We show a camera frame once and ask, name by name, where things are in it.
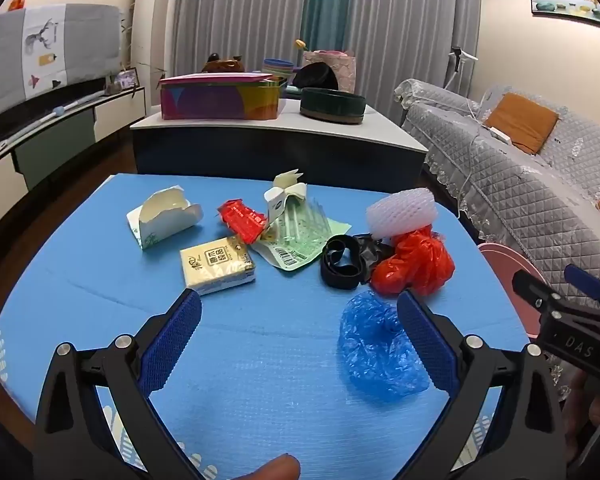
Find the torn white carton box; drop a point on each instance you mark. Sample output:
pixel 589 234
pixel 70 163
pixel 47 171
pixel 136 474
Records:
pixel 165 220

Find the white top coffee table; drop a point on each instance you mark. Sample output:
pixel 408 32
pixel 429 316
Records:
pixel 280 160

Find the white television cabinet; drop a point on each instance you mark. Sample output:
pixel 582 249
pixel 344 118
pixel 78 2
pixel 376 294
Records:
pixel 115 110

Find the white power strip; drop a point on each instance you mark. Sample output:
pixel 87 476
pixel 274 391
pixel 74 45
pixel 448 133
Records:
pixel 500 135

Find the colourful tin box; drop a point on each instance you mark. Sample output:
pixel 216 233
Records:
pixel 215 100

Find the yellow flower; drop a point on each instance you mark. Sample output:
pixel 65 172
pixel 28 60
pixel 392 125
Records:
pixel 300 43

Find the red snack packet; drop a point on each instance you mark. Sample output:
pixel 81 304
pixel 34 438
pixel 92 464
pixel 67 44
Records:
pixel 242 220

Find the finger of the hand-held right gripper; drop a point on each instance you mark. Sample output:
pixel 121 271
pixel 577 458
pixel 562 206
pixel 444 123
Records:
pixel 582 277
pixel 535 285

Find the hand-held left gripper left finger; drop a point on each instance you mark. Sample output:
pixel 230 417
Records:
pixel 172 345

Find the black round lid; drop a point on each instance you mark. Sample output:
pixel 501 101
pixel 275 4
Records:
pixel 315 77

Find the pink plastic bin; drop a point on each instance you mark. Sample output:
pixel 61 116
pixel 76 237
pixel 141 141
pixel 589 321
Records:
pixel 505 280

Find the blue patterned tablecloth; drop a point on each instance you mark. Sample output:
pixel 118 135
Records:
pixel 260 360

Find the small torn white carton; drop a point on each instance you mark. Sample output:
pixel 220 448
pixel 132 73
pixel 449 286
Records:
pixel 280 200

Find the small grey ornament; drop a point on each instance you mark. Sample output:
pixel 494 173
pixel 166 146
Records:
pixel 111 88

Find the grey curtain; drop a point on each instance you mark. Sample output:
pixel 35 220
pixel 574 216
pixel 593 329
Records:
pixel 230 10
pixel 405 20

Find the white and blue stick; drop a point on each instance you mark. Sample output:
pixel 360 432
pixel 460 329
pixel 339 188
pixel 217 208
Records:
pixel 72 104

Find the blue plastic bag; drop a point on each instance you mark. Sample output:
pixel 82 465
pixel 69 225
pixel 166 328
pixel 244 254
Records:
pixel 370 345

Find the white standing air conditioner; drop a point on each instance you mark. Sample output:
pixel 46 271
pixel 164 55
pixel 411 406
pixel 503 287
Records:
pixel 152 35

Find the white foam fruit net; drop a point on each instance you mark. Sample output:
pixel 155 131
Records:
pixel 402 210

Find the teal curtain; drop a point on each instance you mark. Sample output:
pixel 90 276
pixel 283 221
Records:
pixel 327 5

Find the person's right hand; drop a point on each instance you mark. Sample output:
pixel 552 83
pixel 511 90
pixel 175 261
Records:
pixel 595 410

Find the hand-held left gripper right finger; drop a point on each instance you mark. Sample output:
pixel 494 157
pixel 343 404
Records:
pixel 427 345

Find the grey television dust cover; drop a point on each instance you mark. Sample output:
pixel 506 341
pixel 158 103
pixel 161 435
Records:
pixel 80 40

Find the pink woven basket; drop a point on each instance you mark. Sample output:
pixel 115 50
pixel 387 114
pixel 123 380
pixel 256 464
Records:
pixel 345 72

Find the white floor stand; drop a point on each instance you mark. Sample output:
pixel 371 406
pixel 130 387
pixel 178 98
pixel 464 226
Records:
pixel 457 60

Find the brown teapot ornament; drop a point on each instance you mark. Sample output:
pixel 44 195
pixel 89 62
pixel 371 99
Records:
pixel 222 65

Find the dark green round container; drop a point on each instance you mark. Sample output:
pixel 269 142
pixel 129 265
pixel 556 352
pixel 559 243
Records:
pixel 332 102

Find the grey quilted sofa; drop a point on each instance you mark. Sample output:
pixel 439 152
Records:
pixel 505 185

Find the stack of colourful bowls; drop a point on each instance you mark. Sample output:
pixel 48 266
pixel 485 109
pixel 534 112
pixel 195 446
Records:
pixel 277 67

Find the black television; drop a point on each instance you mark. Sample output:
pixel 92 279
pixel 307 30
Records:
pixel 30 110

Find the green plastic blister package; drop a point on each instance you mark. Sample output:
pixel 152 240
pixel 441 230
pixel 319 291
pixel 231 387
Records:
pixel 300 240

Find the yellow tissue pack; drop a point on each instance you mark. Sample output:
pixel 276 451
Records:
pixel 215 265

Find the small photo frame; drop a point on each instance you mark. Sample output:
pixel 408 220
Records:
pixel 127 78

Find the red plastic bag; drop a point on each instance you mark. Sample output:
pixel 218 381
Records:
pixel 420 265

